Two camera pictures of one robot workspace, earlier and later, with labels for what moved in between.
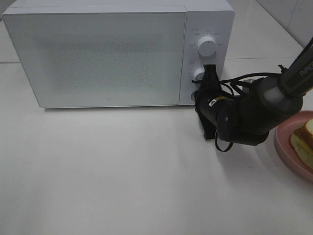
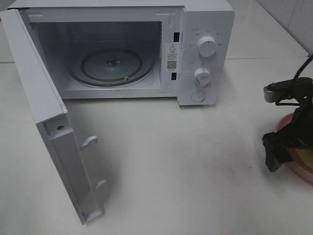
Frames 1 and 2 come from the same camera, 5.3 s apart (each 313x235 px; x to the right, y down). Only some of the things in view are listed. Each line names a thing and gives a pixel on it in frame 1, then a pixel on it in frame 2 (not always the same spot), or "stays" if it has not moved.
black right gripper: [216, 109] → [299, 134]
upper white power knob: [207, 46] stays
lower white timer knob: [199, 74] stays
